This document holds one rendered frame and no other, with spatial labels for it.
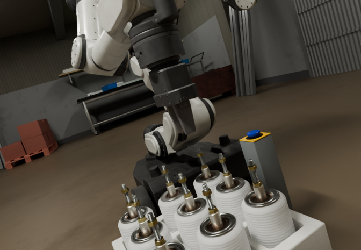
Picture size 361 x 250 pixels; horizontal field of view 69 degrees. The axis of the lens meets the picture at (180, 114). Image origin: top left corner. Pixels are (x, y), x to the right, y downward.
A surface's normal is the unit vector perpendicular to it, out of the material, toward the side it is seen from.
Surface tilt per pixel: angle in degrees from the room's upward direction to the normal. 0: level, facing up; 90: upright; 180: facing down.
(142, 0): 90
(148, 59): 90
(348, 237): 0
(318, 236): 90
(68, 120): 90
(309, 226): 0
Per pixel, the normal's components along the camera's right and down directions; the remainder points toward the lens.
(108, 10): -0.72, 0.32
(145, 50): -0.41, 0.25
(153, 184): 0.04, -0.67
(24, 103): 0.37, -0.01
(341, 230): -0.32, -0.94
